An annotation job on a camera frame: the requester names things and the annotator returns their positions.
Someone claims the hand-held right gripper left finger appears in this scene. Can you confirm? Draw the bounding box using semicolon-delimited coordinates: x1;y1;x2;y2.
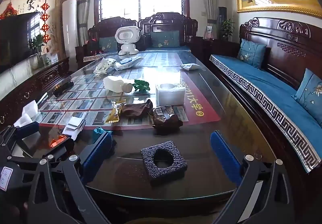
27;131;114;224

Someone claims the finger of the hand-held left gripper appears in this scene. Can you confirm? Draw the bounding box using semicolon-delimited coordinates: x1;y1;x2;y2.
0;121;41;159
41;136;76;164

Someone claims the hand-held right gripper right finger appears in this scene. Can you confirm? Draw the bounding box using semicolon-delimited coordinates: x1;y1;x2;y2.
210;130;295;224

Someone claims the orange wrapper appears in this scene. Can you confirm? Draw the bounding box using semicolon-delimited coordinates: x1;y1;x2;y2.
49;135;67;149

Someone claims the teal wrapper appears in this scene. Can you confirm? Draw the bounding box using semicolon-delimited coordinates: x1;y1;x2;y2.
93;127;114;142

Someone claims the yellow snack wrapper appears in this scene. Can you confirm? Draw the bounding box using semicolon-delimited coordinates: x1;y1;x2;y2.
105;103;126;124

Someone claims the black foam block with hole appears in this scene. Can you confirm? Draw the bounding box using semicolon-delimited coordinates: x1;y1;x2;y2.
140;140;189;185

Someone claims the dark brown snack wrapper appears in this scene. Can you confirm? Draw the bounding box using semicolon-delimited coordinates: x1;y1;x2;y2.
151;105;184;134

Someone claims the dark wooden television cabinet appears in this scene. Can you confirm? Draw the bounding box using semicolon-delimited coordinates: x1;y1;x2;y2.
0;56;71;126

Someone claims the black remote control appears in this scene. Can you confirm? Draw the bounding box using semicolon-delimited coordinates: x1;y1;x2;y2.
53;82;74;97

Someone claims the brown knitted cloth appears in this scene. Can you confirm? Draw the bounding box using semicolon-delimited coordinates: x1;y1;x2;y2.
121;99;154;117

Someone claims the red printed poster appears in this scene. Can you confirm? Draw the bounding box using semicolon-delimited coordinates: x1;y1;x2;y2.
38;51;222;129

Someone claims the white and green box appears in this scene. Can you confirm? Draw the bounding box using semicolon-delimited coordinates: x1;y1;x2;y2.
44;52;59;64

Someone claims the white plastic bottle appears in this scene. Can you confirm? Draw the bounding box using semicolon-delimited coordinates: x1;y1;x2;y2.
103;75;134;93

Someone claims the white tissue box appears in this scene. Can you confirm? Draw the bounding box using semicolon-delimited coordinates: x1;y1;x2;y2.
155;83;187;109

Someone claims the green plant in vase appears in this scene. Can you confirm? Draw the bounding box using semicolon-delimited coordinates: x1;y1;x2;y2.
28;34;47;68

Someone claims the green plastic toy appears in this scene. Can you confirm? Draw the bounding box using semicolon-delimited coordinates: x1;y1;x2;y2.
132;79;151;93

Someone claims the blue sofa seat pad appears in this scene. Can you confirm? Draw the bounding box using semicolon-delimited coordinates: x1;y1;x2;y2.
210;55;322;173

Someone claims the black television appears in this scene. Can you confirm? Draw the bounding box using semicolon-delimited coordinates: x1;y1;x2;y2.
0;11;41;75

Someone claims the crumpled white printed wrapper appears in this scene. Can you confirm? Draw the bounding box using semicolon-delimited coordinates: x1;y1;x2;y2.
94;57;114;76

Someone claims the small white packet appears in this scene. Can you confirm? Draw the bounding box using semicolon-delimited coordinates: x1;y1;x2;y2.
180;63;202;71

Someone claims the white and blue packet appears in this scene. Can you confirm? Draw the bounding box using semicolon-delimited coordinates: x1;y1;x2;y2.
114;56;144;71

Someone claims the teal embroidered cushion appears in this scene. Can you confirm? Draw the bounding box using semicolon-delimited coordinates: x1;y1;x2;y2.
150;30;180;48
236;39;267;69
292;68;322;126
98;36;119;53

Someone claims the black and red backpack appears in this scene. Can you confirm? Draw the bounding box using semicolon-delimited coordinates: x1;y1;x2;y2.
87;35;101;54

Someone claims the white standing air conditioner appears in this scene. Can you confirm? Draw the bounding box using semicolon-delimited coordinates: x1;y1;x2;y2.
62;0;78;59

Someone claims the dark wooden side table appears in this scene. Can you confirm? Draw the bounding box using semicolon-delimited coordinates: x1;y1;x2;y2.
191;36;239;63

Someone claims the red fan-shaped ornament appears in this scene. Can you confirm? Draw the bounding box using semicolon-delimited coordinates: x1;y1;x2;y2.
0;2;18;20

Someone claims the white robot toy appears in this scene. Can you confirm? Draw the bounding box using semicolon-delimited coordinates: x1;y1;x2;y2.
114;26;140;56

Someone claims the framed calligraphy artwork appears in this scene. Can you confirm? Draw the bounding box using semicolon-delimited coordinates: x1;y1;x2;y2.
0;0;61;56

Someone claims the long carved wooden sofa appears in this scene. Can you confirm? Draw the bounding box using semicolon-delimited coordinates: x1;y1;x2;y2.
209;18;322;189

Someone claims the carved wooden armchair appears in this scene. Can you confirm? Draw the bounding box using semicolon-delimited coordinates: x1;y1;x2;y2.
75;16;139;68
138;12;199;51

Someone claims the potted green plant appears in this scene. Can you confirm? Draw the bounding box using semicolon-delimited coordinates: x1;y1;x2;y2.
220;19;235;40

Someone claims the dark tall standing appliance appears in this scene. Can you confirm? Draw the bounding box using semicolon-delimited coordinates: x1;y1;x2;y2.
218;7;228;35

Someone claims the red knot string ornament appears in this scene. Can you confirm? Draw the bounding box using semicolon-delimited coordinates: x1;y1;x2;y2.
40;0;52;44

